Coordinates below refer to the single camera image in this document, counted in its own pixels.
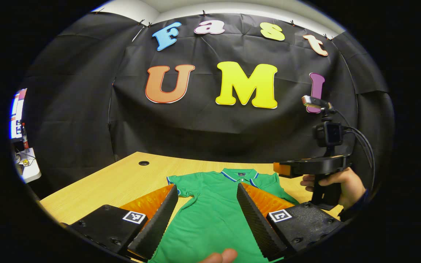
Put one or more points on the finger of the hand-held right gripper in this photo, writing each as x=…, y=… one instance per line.
x=283, y=168

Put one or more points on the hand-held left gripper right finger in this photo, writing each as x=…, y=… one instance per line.
x=256, y=223

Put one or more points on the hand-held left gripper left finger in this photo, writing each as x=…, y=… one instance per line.
x=159, y=226

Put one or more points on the green T-shirt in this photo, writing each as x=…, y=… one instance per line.
x=214, y=212

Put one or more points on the black backdrop cloth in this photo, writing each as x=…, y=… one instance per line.
x=203, y=131

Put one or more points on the white side table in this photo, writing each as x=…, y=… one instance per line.
x=29, y=168

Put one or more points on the red bottle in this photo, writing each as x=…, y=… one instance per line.
x=25, y=138

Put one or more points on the bright display screen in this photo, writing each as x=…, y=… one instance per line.
x=17, y=113

